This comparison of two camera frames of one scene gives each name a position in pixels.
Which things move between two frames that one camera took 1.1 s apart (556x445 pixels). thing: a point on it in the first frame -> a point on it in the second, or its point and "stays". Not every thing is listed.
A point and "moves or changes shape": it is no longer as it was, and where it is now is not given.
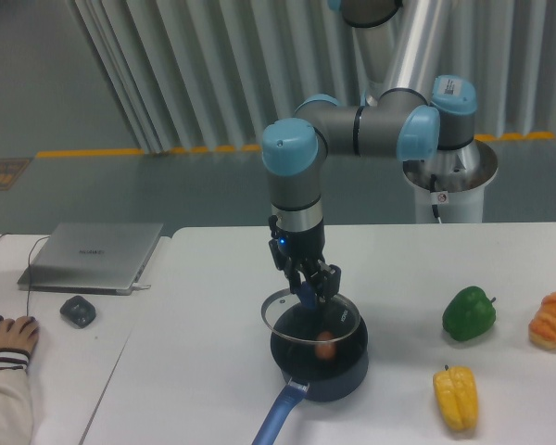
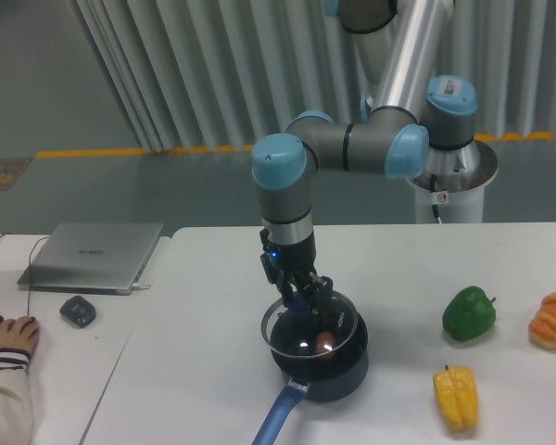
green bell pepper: (469, 314) stays
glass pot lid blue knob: (330, 321) moves or changes shape
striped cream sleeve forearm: (6, 407) stays
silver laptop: (93, 257) stays
